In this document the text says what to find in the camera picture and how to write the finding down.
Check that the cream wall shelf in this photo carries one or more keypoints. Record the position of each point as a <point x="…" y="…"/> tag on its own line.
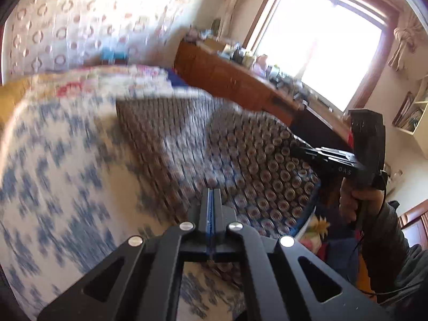
<point x="414" y="130"/>

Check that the navy blanket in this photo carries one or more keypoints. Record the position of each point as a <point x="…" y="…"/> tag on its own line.
<point x="339" y="254"/>

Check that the sheer circle-print curtain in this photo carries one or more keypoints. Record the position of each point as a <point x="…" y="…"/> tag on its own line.
<point x="83" y="16"/>

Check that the wooden-framed window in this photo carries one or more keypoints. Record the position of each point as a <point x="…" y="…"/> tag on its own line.
<point x="321" y="40"/>

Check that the navy circle-print shirt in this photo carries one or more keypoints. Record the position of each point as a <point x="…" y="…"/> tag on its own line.
<point x="250" y="160"/>

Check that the blue tissue pack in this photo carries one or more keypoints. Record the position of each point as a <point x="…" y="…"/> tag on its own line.
<point x="113" y="56"/>

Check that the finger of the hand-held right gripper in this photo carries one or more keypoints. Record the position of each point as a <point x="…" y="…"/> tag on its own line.
<point x="311" y="155"/>

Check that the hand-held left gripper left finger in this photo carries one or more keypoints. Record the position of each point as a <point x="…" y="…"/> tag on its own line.
<point x="205" y="214"/>

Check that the knotted cream window curtain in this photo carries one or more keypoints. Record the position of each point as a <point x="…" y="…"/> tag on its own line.
<point x="406" y="43"/>

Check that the person's right hand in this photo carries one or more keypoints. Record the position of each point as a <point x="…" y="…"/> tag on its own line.
<point x="347" y="204"/>

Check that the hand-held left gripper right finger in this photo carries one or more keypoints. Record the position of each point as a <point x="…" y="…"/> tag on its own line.
<point x="216" y="214"/>

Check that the person's right forearm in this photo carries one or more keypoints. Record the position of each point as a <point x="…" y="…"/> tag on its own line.
<point x="388" y="247"/>

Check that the pink container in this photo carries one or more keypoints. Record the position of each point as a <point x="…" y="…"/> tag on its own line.
<point x="261" y="65"/>

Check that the long wooden cabinet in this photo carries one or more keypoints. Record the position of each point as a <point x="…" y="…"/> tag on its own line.
<point x="227" y="77"/>

